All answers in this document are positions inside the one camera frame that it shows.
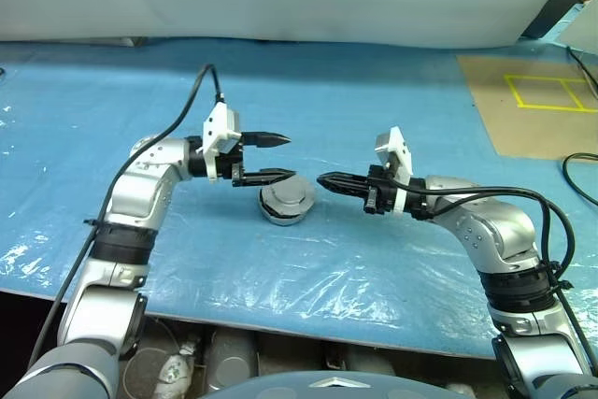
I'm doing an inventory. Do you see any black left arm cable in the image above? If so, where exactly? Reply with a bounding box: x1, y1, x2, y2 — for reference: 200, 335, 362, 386
25, 63, 228, 375

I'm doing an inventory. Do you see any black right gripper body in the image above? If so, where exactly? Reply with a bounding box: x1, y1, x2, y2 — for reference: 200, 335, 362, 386
363, 164, 399, 216

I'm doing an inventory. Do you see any blue plastic-covered table mat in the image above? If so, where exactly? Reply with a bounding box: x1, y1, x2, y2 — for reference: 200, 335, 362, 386
0, 37, 598, 363

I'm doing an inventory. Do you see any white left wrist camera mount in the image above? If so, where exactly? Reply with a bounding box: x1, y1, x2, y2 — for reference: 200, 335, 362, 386
201, 101, 245, 183

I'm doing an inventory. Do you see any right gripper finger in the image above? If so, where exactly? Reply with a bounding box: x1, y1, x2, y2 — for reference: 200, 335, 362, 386
316, 173, 372, 187
321, 184, 371, 200

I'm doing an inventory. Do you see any white board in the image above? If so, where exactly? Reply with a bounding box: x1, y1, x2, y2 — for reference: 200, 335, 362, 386
558, 0, 598, 50

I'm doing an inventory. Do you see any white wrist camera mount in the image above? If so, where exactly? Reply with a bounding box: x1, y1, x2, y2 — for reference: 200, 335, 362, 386
201, 101, 245, 183
373, 125, 415, 215

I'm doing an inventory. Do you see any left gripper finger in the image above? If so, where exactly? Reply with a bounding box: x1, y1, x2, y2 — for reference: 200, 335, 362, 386
246, 167, 298, 187
243, 131, 293, 150

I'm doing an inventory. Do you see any round silver metal part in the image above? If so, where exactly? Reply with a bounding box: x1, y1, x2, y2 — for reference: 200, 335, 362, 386
261, 177, 317, 221

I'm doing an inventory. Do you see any grey rounded disc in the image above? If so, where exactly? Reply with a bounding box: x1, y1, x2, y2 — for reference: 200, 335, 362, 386
124, 347, 165, 396

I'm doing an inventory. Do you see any grey robot torso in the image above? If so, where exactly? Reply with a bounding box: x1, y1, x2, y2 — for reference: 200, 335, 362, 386
198, 369, 452, 399

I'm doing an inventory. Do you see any thin black cable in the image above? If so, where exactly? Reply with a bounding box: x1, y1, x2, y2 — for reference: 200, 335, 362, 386
565, 44, 598, 99

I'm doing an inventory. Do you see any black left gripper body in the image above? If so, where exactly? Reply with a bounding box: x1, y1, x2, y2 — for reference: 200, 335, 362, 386
218, 132, 249, 188

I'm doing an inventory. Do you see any black looped cable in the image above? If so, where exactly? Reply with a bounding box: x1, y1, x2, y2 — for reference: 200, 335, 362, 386
562, 151, 598, 209

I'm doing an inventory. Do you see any grey rounded cylinder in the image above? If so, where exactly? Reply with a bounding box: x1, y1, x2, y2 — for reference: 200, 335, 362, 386
206, 330, 259, 392

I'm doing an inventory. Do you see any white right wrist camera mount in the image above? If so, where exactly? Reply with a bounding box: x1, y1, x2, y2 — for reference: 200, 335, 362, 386
373, 125, 415, 215

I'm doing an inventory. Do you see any brown cardboard sheet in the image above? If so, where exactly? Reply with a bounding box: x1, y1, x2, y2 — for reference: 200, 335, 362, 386
456, 53, 598, 160

